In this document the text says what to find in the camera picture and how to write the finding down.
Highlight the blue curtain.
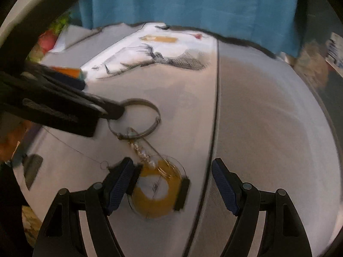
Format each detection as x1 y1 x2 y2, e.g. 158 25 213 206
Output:
78 0 299 57

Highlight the orange metal tray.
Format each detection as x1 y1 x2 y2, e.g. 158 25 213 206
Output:
48 66 87 82

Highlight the green plant in red pot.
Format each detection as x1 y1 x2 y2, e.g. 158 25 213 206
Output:
29 12 74 59

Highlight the white printed table runner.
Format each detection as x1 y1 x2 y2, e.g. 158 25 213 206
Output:
13 21 220 257

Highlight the grey cloth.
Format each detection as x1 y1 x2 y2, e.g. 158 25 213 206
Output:
43 23 341 257

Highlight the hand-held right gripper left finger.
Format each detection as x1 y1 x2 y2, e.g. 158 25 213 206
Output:
32 157 136 257

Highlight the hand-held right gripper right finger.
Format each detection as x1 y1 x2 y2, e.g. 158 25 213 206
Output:
211 158 313 257

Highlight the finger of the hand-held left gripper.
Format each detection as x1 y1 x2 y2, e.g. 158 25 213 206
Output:
0 71 125 137
25 61 87 91

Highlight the white sticker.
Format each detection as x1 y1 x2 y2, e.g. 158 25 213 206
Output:
325 32 343 69

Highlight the silver bangle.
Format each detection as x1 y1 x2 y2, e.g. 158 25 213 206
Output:
107 99 162 141

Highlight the crystal chain bracelet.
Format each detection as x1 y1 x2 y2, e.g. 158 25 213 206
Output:
126 128 172 178

